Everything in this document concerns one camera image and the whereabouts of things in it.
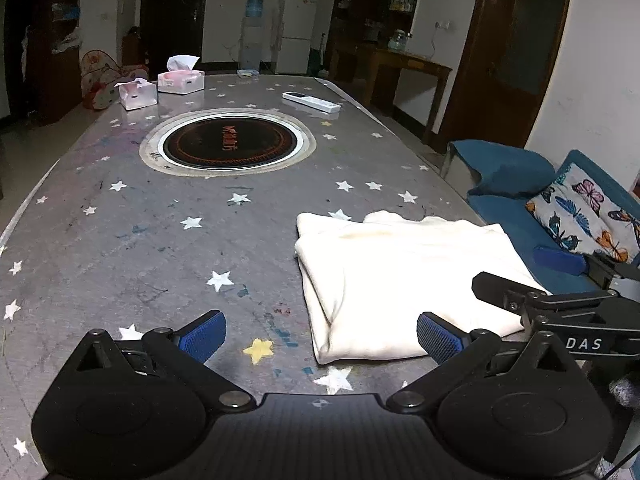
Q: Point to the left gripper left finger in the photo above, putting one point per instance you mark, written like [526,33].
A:
[183,353]

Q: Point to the pink tissue box with tissue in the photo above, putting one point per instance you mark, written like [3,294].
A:
[180,76]

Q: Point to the water dispenser with blue bottle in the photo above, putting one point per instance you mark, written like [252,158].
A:
[250,53]

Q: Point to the blue sofa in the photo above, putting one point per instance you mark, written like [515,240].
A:
[498,180]

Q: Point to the round black induction cooktop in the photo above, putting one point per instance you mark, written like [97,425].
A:
[226,142]

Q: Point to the white remote control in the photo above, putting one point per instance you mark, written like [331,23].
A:
[323,106]

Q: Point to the cream white sweater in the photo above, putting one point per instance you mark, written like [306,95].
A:
[366,283]

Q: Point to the glass jar on table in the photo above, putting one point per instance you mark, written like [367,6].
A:
[399,40]

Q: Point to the small pink tissue box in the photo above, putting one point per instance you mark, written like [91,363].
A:
[137,94]

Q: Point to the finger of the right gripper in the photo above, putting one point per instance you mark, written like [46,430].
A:
[505,294]
[570,263]

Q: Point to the dark wooden door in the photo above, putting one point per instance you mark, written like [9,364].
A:
[504,72]

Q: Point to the dark wooden side table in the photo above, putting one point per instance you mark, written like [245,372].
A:
[374,74]

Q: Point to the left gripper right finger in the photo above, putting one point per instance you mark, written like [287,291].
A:
[459,356]

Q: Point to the butterfly print pillow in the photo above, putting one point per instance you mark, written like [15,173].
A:
[578,215]

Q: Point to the pink polka dot play tent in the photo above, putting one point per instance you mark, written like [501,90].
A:
[99,76]

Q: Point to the white refrigerator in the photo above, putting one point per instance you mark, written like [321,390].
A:
[294,28]

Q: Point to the small blue pack on table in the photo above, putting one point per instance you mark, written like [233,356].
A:
[244,73]

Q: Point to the dark wooden shelf cabinet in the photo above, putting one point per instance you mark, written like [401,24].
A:
[358,25]

